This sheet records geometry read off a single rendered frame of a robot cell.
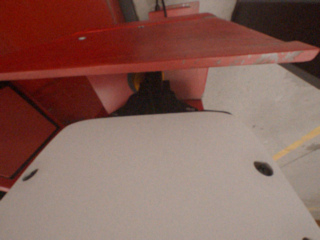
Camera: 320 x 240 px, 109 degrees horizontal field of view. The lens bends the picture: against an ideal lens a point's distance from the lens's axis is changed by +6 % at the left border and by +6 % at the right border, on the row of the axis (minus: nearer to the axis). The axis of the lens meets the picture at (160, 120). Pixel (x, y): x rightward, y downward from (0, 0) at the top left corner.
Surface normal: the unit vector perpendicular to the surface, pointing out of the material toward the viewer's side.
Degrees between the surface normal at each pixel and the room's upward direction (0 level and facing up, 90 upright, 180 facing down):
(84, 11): 90
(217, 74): 0
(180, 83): 0
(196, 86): 0
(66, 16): 90
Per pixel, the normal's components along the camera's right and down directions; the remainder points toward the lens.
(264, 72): -0.11, 0.72
